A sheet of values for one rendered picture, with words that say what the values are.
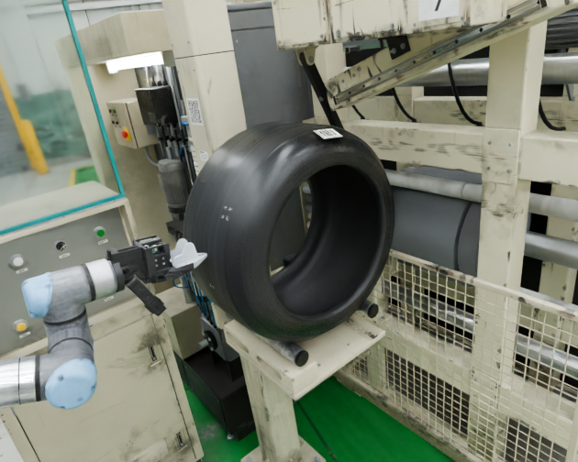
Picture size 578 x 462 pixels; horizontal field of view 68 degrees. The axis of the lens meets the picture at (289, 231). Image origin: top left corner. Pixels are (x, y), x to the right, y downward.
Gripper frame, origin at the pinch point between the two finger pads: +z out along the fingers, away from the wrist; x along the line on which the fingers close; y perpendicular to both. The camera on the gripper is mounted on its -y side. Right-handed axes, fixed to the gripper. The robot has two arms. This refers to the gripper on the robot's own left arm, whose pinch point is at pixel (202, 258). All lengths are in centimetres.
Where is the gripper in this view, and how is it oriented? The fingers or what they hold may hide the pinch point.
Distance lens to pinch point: 101.0
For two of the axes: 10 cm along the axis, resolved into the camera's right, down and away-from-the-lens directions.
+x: -6.2, -2.4, 7.4
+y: -0.3, -9.4, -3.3
